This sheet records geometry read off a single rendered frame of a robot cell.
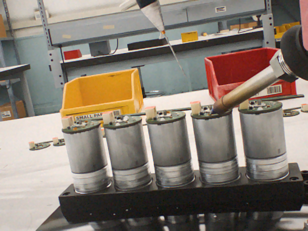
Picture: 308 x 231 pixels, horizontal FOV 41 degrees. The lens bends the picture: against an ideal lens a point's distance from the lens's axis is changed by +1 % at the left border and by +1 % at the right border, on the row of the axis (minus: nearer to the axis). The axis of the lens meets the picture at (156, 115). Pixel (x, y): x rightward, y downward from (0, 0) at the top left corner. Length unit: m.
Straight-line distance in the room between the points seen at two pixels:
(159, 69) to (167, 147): 4.42
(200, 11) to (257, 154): 2.30
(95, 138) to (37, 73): 4.63
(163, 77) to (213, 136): 4.44
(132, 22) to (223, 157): 2.30
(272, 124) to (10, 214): 0.20
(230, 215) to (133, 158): 0.07
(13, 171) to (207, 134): 0.25
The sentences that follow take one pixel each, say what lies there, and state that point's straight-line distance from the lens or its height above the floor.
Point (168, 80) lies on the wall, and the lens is 4.67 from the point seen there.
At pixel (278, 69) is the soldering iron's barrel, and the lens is 0.19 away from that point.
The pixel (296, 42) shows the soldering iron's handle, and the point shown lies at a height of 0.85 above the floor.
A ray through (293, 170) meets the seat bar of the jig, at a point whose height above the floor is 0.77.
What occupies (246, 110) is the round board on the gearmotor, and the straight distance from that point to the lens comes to 0.24.
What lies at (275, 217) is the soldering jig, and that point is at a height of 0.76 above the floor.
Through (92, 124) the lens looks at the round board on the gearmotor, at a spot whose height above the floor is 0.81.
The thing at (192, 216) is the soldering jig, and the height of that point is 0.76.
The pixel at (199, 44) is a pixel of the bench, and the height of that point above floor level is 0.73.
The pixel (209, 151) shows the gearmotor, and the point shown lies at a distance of 0.24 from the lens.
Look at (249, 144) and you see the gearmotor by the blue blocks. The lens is 0.24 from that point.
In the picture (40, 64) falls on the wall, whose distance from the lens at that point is 4.87.
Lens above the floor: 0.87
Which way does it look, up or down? 12 degrees down
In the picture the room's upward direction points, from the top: 9 degrees counter-clockwise
